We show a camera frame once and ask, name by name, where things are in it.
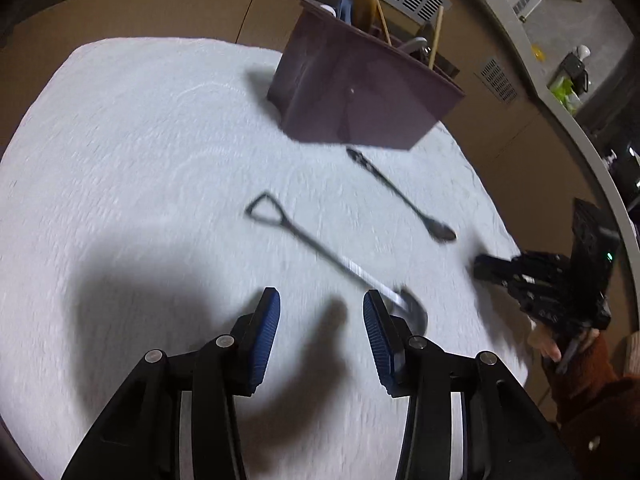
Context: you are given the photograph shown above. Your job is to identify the white ball-top stirrer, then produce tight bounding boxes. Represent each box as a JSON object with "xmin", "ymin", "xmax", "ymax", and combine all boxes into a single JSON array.
[{"xmin": 320, "ymin": 4, "xmax": 336, "ymax": 18}]

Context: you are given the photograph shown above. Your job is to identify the black smiley face spoon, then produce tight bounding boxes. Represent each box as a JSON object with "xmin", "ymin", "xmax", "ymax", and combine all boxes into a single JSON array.
[{"xmin": 346, "ymin": 148, "xmax": 457, "ymax": 243}]

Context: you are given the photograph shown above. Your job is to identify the wooden chopstick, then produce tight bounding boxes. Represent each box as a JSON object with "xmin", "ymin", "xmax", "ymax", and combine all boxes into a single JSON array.
[
  {"xmin": 427, "ymin": 6, "xmax": 445, "ymax": 70},
  {"xmin": 374, "ymin": 0, "xmax": 393, "ymax": 47}
]

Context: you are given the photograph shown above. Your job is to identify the white lace tablecloth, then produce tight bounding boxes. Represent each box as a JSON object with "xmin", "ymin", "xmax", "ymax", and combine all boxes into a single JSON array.
[{"xmin": 1, "ymin": 39, "xmax": 530, "ymax": 479}]

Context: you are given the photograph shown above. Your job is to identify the small grey ventilation grille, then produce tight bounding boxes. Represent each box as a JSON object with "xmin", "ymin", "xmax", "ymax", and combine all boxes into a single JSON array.
[{"xmin": 475, "ymin": 56, "xmax": 518, "ymax": 105}]

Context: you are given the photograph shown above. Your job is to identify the wooden spoon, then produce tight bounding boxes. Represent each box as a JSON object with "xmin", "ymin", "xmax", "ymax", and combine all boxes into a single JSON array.
[{"xmin": 350, "ymin": 0, "xmax": 378, "ymax": 34}]

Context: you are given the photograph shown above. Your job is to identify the person's right forearm red sleeve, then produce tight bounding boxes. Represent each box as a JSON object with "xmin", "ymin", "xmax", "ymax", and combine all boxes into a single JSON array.
[{"xmin": 544, "ymin": 335, "xmax": 639, "ymax": 428}]

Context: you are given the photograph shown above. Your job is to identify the black shovel-shaped spoon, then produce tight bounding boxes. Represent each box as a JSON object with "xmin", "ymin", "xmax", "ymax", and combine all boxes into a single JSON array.
[{"xmin": 244, "ymin": 192, "xmax": 428, "ymax": 336}]

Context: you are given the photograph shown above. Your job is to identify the white plastic spoon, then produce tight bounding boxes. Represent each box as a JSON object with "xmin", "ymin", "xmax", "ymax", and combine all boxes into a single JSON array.
[{"xmin": 397, "ymin": 36, "xmax": 430, "ymax": 54}]

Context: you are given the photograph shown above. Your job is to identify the maroon plastic utensil caddy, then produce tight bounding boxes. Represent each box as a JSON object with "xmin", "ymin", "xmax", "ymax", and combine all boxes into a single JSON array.
[{"xmin": 267, "ymin": 0, "xmax": 464, "ymax": 151}]

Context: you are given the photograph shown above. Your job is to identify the person's right hand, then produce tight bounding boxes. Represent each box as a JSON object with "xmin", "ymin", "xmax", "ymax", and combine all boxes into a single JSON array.
[{"xmin": 527, "ymin": 316, "xmax": 601, "ymax": 363}]

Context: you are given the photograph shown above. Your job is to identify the translucent grey plastic spoon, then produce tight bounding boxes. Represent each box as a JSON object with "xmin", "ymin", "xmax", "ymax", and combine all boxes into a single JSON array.
[{"xmin": 416, "ymin": 21, "xmax": 435, "ymax": 64}]

